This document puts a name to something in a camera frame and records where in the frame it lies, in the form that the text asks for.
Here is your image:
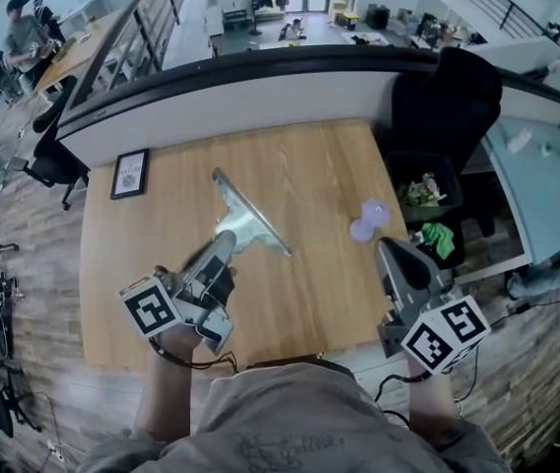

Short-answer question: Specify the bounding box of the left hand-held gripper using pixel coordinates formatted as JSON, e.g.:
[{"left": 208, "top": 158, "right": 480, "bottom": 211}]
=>
[{"left": 120, "top": 229, "right": 239, "bottom": 355}]

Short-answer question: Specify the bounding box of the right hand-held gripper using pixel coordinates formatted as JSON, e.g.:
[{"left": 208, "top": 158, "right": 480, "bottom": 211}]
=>
[{"left": 376, "top": 236, "right": 492, "bottom": 376}]

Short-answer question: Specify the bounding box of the person's right forearm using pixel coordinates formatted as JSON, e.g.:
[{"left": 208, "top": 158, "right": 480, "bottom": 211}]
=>
[{"left": 405, "top": 357, "right": 463, "bottom": 450}]

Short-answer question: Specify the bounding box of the green cloth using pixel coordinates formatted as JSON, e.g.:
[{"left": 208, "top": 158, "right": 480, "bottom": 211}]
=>
[{"left": 420, "top": 222, "right": 456, "bottom": 258}]

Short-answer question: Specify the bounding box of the purple plastic ornament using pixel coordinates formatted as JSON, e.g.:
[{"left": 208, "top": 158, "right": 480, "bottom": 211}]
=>
[{"left": 349, "top": 197, "right": 392, "bottom": 244}]

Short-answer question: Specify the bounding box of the black waste bin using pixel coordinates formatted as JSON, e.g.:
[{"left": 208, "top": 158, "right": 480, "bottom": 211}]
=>
[{"left": 385, "top": 150, "right": 464, "bottom": 224}]

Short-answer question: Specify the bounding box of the heap of mixed waste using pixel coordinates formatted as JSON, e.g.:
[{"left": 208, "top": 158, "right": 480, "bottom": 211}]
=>
[{"left": 397, "top": 172, "right": 450, "bottom": 210}]

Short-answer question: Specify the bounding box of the wooden table with white legs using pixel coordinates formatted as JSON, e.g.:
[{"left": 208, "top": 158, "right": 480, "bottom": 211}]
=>
[{"left": 81, "top": 118, "right": 409, "bottom": 373}]

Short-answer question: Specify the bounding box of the black framed picture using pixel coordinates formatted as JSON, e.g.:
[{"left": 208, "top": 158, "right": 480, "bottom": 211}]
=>
[{"left": 109, "top": 148, "right": 151, "bottom": 201}]

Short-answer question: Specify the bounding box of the light blue table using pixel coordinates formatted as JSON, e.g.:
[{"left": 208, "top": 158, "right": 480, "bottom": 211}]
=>
[{"left": 456, "top": 115, "right": 560, "bottom": 285}]

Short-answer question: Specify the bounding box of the person's grey shirt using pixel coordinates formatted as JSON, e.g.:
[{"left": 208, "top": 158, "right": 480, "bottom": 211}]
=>
[{"left": 77, "top": 361, "right": 513, "bottom": 473}]

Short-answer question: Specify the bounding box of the heap of black equipment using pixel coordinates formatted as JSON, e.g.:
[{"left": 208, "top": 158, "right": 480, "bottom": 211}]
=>
[{"left": 0, "top": 271, "right": 21, "bottom": 362}]

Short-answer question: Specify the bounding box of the wooden work table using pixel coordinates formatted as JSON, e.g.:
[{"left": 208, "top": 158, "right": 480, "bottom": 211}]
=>
[{"left": 33, "top": 10, "right": 128, "bottom": 96}]

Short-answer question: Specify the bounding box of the metal stair railing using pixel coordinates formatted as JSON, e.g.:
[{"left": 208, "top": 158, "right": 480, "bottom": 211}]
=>
[{"left": 80, "top": 0, "right": 197, "bottom": 112}]

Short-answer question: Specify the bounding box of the white partition with black rail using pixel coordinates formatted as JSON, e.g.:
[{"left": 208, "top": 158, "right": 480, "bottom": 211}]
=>
[{"left": 55, "top": 44, "right": 560, "bottom": 169}]

